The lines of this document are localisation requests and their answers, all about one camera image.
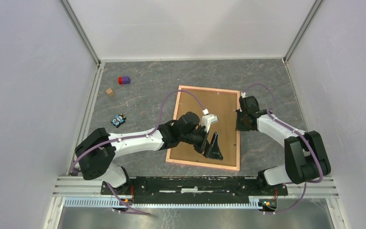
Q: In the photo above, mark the pink wooden picture frame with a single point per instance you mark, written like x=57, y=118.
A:
x=202, y=165

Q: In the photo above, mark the red purple toy block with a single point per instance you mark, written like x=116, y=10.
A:
x=123, y=80

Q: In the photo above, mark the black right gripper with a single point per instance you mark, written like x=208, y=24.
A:
x=238, y=126

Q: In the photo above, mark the small brown wooden cube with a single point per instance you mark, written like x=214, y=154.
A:
x=110, y=92

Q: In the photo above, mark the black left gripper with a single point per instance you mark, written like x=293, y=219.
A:
x=211, y=150

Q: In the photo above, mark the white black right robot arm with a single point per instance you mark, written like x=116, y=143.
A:
x=306, y=159

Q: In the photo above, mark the small blue owl toy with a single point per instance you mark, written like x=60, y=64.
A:
x=118, y=120

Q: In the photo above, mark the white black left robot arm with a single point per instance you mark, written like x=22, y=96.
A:
x=96, y=153

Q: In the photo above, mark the slotted white cable duct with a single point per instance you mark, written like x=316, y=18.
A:
x=112, y=202

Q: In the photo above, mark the aluminium rail at front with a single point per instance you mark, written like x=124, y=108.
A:
x=78, y=187

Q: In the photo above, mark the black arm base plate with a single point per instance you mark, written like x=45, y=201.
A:
x=197, y=190

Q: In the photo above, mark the brown cardboard backing board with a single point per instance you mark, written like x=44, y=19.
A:
x=221, y=107

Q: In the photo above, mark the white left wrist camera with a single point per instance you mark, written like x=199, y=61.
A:
x=207, y=120

